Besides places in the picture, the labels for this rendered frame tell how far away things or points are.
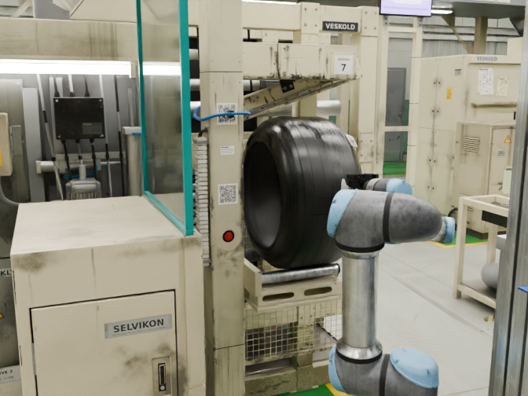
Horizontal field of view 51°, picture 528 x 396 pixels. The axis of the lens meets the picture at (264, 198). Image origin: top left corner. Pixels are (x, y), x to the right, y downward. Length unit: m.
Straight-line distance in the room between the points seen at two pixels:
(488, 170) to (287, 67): 4.24
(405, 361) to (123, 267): 0.70
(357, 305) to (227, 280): 0.84
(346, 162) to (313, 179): 0.15
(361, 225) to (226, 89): 0.90
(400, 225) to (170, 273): 0.52
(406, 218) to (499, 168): 5.19
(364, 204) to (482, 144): 5.14
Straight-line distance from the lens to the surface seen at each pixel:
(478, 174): 6.42
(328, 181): 1.95
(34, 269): 1.24
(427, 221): 1.29
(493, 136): 6.32
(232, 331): 2.20
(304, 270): 2.14
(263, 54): 2.33
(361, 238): 1.28
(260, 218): 2.44
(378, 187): 1.70
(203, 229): 2.05
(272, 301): 2.10
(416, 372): 1.42
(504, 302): 1.36
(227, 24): 2.01
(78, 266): 1.24
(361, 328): 1.40
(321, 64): 2.44
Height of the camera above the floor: 1.59
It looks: 11 degrees down
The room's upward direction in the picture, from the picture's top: straight up
